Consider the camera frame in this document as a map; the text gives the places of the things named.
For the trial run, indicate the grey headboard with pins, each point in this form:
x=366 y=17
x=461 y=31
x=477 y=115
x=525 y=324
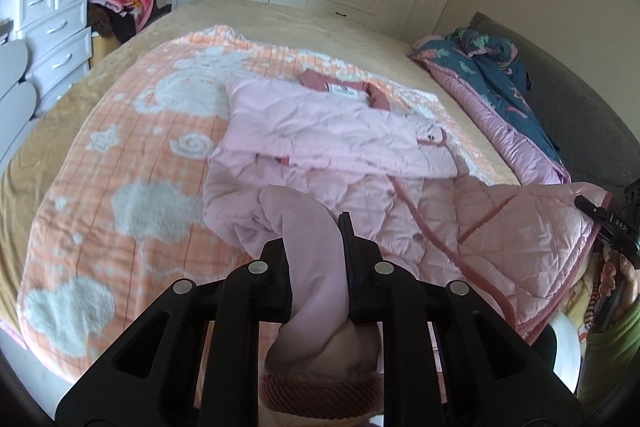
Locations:
x=575 y=107

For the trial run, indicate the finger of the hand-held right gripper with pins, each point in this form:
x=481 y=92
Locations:
x=592 y=209

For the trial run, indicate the pink quilted jacket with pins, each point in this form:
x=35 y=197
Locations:
x=325 y=142

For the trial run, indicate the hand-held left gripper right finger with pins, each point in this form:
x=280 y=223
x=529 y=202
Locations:
x=357 y=287

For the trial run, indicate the white plastic object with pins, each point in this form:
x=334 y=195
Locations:
x=567 y=347

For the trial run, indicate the person's cartoon print garment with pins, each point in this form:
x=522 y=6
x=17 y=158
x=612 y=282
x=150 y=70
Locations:
x=595 y=287

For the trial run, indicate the white drawer chest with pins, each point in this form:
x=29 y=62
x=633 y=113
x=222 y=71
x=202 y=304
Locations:
x=55 y=27

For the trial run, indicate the white oval panel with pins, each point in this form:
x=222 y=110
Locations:
x=15 y=122
x=12 y=67

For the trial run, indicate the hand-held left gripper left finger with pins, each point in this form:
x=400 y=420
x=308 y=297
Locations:
x=280 y=287

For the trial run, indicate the orange printed blanket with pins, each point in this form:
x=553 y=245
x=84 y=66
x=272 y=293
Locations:
x=150 y=147

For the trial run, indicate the person's right hand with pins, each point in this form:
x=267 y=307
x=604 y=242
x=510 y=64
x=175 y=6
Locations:
x=630 y=279

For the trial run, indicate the person's green-sleeved right forearm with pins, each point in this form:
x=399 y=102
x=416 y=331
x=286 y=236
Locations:
x=615 y=347

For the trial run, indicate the blue floral quilt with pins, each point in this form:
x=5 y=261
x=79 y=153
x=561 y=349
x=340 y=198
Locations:
x=490 y=72

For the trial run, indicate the yellow cardboard box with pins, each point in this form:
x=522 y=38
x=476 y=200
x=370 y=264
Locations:
x=104 y=49

